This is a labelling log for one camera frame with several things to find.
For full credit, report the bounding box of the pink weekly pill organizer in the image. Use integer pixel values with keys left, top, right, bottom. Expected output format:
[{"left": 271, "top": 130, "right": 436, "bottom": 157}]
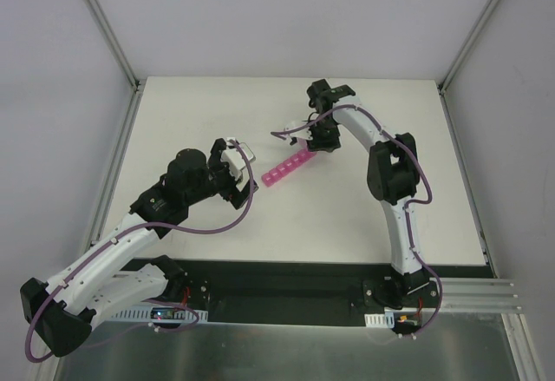
[{"left": 261, "top": 149, "right": 316, "bottom": 187}]

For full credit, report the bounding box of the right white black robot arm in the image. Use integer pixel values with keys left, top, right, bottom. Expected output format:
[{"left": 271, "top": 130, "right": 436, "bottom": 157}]
[{"left": 307, "top": 79, "right": 431, "bottom": 310}]

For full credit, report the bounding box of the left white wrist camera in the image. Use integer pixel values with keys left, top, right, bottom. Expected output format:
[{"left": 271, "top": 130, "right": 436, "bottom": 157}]
[{"left": 220, "top": 138, "right": 256, "bottom": 181}]

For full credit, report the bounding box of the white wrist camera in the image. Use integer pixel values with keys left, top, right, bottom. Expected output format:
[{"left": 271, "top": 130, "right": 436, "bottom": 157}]
[
  {"left": 283, "top": 121, "right": 312, "bottom": 148},
  {"left": 220, "top": 138, "right": 256, "bottom": 181}
]

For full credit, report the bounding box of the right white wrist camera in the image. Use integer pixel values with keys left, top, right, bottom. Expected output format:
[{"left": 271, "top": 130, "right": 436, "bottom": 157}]
[{"left": 283, "top": 121, "right": 312, "bottom": 148}]

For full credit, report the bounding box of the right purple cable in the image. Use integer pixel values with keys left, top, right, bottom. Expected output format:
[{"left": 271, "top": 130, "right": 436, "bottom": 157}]
[{"left": 271, "top": 105, "right": 443, "bottom": 347}]

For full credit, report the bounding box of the purple cable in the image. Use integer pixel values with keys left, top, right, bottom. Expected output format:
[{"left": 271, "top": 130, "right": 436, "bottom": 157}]
[
  {"left": 24, "top": 138, "right": 257, "bottom": 363},
  {"left": 271, "top": 105, "right": 443, "bottom": 347}
]

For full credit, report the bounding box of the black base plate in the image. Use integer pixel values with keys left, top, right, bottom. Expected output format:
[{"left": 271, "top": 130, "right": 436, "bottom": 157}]
[{"left": 116, "top": 255, "right": 495, "bottom": 325}]

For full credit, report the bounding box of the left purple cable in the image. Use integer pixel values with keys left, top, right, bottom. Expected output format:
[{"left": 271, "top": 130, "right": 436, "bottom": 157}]
[{"left": 24, "top": 138, "right": 257, "bottom": 363}]

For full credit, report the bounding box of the left white cable duct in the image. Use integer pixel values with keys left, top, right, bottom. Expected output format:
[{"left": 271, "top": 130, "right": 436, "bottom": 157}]
[{"left": 108, "top": 305, "right": 208, "bottom": 324}]

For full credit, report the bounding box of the white cable duct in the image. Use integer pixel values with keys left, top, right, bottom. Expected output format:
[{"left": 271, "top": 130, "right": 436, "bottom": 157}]
[
  {"left": 364, "top": 312, "right": 395, "bottom": 329},
  {"left": 108, "top": 305, "right": 208, "bottom": 324}
]

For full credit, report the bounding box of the right white cable duct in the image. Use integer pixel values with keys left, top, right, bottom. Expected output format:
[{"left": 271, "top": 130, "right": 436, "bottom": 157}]
[{"left": 364, "top": 312, "right": 395, "bottom": 329}]

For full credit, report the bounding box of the left aluminium frame post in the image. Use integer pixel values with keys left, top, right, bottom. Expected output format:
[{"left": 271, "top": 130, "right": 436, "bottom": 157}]
[{"left": 64, "top": 0, "right": 147, "bottom": 91}]

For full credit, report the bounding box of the aluminium frame post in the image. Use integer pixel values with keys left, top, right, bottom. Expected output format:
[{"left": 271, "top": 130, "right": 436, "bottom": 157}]
[
  {"left": 437, "top": 0, "right": 526, "bottom": 91},
  {"left": 64, "top": 0, "right": 147, "bottom": 91}
]

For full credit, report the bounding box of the right aluminium frame post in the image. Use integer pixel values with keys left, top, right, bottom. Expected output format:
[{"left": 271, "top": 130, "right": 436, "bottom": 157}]
[{"left": 437, "top": 0, "right": 526, "bottom": 91}]

